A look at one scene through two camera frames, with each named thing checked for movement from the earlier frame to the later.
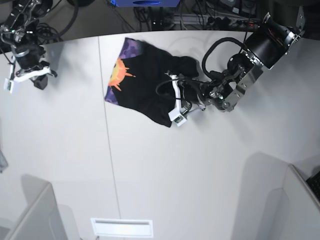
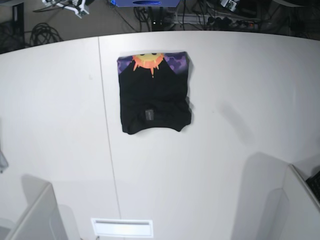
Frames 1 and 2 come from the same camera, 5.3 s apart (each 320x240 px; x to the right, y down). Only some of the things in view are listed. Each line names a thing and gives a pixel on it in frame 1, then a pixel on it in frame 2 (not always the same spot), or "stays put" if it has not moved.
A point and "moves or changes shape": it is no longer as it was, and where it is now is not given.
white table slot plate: x=134 y=228 stays put
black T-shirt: x=140 y=83 moves or changes shape
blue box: x=145 y=3 stays put
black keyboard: x=314 y=183 stays put
